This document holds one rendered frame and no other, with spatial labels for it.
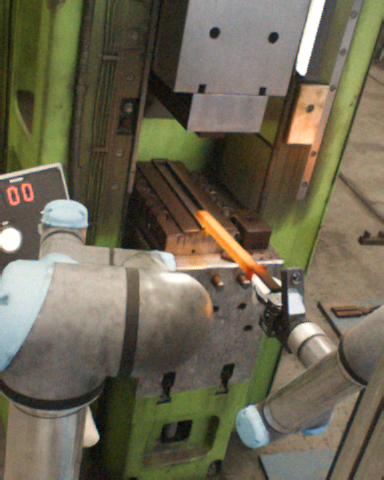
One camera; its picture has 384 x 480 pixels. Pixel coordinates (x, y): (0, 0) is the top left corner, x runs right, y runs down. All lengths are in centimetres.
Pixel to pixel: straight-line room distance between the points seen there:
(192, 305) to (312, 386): 50
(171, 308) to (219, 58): 98
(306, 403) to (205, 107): 74
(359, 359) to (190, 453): 132
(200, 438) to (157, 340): 165
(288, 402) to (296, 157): 93
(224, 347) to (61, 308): 135
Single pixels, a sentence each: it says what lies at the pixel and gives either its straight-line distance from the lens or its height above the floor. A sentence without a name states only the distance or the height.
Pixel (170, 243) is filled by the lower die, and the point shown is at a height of 95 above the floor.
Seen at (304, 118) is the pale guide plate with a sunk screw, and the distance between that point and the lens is 191.
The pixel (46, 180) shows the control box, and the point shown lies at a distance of 150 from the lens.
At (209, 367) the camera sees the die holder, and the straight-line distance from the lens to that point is 202.
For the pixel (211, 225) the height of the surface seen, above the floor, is 102.
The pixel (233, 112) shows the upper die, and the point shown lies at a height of 132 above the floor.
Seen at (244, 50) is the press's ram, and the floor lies 147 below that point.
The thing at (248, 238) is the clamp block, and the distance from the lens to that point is 186.
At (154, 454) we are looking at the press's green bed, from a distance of 229.
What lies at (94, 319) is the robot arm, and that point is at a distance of 67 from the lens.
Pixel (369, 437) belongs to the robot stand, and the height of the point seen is 148.
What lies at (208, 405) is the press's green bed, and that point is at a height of 39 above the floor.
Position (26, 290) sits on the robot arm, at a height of 145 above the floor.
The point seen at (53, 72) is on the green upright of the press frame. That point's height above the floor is 135.
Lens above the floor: 185
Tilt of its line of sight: 29 degrees down
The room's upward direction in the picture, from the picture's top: 12 degrees clockwise
